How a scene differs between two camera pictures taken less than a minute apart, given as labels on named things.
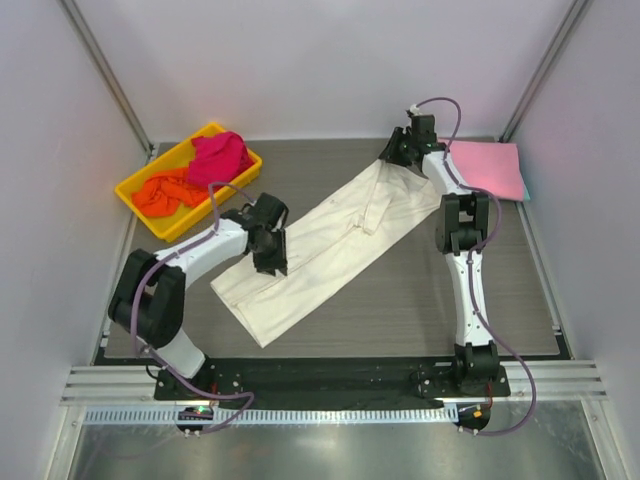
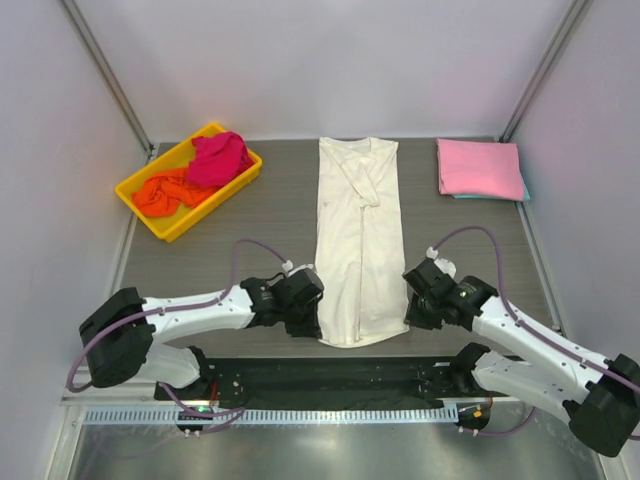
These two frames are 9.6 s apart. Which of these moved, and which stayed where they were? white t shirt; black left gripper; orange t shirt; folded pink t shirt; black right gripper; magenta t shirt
Moved: black right gripper; black left gripper; white t shirt
Stayed: orange t shirt; magenta t shirt; folded pink t shirt
